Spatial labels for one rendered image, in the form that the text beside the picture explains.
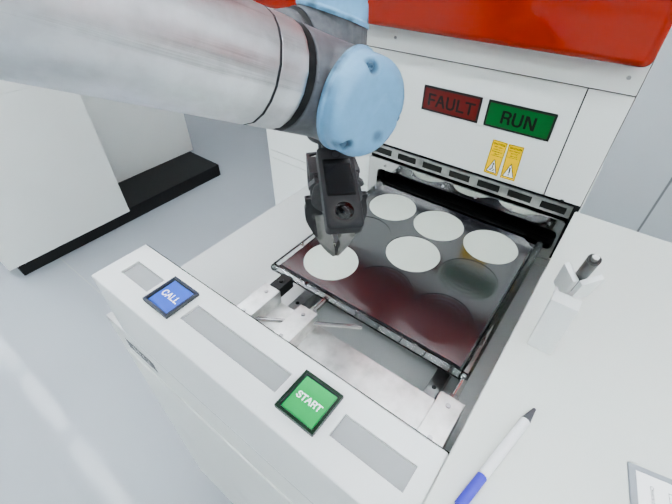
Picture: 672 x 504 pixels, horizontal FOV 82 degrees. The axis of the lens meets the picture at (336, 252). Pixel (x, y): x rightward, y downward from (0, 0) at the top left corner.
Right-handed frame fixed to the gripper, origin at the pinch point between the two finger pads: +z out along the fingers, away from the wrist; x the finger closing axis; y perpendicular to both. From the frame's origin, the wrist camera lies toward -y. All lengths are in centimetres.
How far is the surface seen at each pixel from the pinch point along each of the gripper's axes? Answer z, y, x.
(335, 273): 7.3, 2.5, -0.3
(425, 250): 7.3, 6.2, -17.9
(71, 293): 97, 98, 114
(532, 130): -11.7, 14.0, -36.9
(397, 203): 7.3, 22.2, -16.7
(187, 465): 97, 10, 48
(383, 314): 7.3, -7.7, -6.5
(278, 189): 26, 62, 10
